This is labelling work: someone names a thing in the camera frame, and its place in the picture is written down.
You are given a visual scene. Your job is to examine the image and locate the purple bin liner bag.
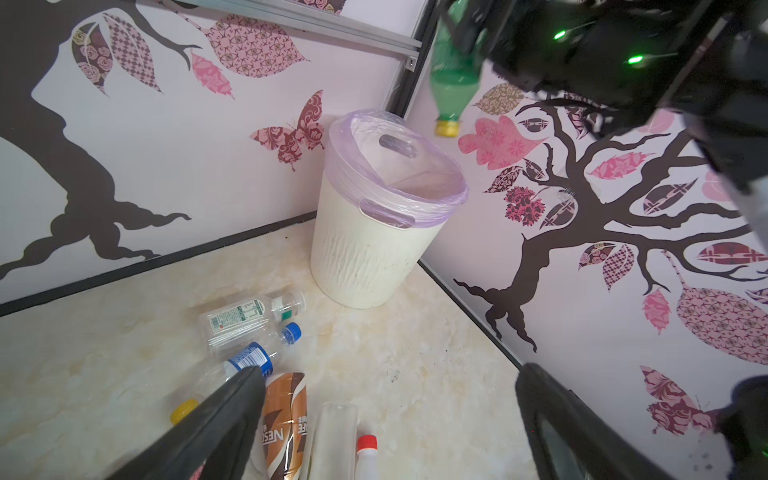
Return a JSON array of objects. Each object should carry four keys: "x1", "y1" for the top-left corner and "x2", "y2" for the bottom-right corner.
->
[{"x1": 324, "y1": 109, "x2": 469, "y2": 229}]

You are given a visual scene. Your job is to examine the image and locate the aluminium rail back wall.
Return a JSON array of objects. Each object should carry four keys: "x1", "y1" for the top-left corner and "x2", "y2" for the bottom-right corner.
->
[{"x1": 188, "y1": 1, "x2": 422, "y2": 72}]

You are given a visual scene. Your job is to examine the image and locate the green plastic bottle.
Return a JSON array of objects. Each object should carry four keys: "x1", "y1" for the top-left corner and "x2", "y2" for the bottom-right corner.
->
[{"x1": 430, "y1": 19, "x2": 482, "y2": 138}]

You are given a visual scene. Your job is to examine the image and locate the white bottle red cap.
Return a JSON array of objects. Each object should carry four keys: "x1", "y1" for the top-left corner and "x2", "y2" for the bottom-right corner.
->
[{"x1": 354, "y1": 434, "x2": 381, "y2": 480}]

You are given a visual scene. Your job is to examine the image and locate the white waste bin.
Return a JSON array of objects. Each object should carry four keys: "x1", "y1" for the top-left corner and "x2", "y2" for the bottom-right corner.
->
[{"x1": 310, "y1": 169, "x2": 449, "y2": 309}]

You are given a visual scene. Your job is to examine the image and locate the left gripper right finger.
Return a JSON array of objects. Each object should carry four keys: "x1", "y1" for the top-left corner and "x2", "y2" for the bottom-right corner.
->
[{"x1": 515, "y1": 363, "x2": 670, "y2": 479}]

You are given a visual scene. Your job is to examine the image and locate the brown Nescafe bottle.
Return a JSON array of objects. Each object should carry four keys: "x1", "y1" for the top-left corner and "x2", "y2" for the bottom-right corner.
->
[{"x1": 261, "y1": 372, "x2": 308, "y2": 480}]

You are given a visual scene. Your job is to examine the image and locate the clear bottle white cap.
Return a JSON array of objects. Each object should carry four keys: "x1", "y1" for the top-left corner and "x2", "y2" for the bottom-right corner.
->
[{"x1": 302, "y1": 402, "x2": 358, "y2": 480}]

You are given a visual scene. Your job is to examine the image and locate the yellow cap blue label bottle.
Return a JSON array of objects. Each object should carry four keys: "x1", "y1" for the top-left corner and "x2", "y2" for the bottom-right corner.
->
[{"x1": 170, "y1": 322, "x2": 302, "y2": 425}]

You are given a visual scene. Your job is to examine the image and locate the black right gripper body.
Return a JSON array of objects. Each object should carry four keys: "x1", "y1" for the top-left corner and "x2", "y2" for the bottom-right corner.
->
[{"x1": 437, "y1": 0, "x2": 715, "y2": 130}]

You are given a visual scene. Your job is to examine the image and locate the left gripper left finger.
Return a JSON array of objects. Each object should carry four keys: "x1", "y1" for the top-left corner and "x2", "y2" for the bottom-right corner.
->
[{"x1": 110, "y1": 367, "x2": 266, "y2": 480}]

